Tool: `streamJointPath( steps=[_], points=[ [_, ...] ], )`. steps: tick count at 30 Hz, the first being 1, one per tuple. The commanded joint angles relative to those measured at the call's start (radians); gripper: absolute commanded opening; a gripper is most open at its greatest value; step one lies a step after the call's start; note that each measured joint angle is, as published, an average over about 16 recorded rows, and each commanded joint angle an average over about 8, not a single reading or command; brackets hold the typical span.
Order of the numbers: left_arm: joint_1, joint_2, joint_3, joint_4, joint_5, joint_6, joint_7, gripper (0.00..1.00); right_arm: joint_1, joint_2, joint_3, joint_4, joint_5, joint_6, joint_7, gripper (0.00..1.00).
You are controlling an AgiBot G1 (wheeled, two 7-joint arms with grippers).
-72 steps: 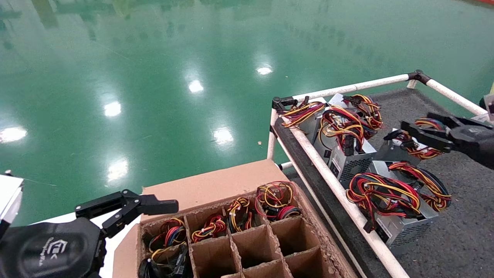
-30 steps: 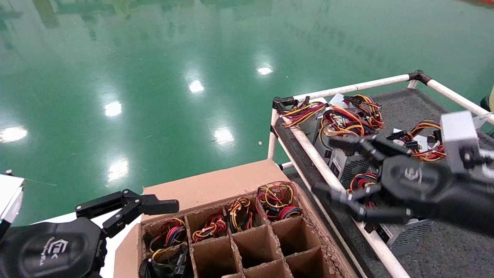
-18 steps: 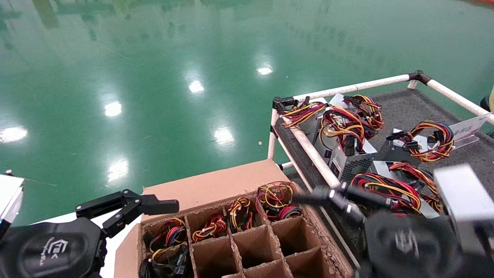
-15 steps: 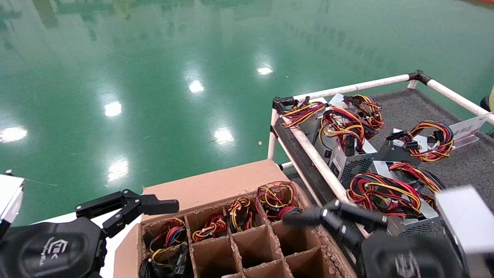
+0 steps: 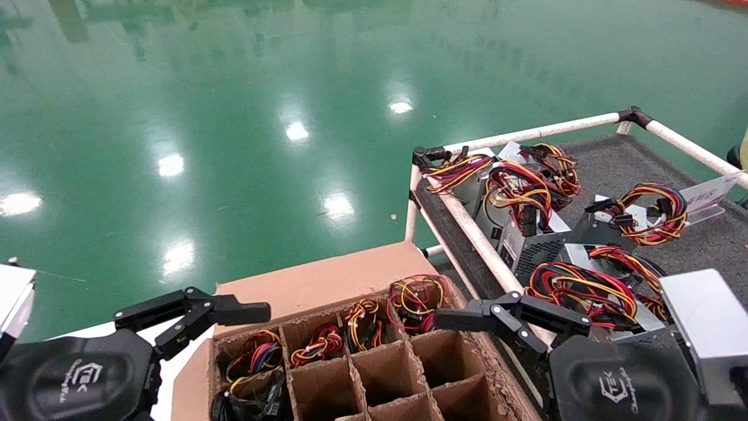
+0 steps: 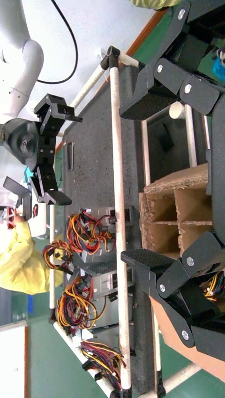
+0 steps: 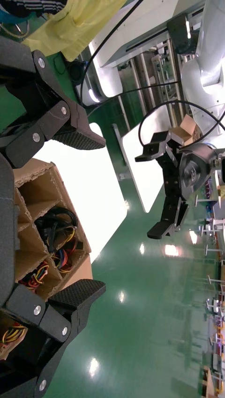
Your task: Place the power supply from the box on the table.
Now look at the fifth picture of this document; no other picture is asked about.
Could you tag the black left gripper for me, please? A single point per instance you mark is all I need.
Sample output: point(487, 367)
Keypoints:
point(76, 380)

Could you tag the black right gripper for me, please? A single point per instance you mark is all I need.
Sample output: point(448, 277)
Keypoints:
point(619, 386)

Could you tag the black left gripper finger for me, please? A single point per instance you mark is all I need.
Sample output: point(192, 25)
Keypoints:
point(234, 310)

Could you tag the cardboard box with dividers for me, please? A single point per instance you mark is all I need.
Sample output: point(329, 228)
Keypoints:
point(315, 280)

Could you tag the white pipe leg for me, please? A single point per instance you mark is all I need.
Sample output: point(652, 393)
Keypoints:
point(625, 127)
point(412, 216)

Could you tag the black pipe corner joint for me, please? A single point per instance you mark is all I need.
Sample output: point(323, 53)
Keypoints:
point(634, 115)
point(423, 156)

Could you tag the dark grey felt table mat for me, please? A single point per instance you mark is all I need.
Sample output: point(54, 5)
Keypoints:
point(631, 164)

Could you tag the clear acrylic sign holder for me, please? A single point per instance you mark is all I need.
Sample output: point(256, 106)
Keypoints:
point(710, 196)

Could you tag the seated person in yellow coat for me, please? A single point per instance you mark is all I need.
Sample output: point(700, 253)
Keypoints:
point(745, 149)

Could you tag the white pipe rail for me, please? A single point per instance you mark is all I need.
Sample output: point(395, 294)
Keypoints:
point(484, 248)
point(695, 149)
point(543, 130)
point(433, 251)

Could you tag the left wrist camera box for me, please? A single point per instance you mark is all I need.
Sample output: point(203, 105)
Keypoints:
point(14, 298)

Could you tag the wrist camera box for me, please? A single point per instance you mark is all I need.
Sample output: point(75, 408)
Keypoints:
point(701, 327)
point(14, 298)

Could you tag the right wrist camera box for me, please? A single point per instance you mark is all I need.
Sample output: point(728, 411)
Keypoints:
point(701, 327)

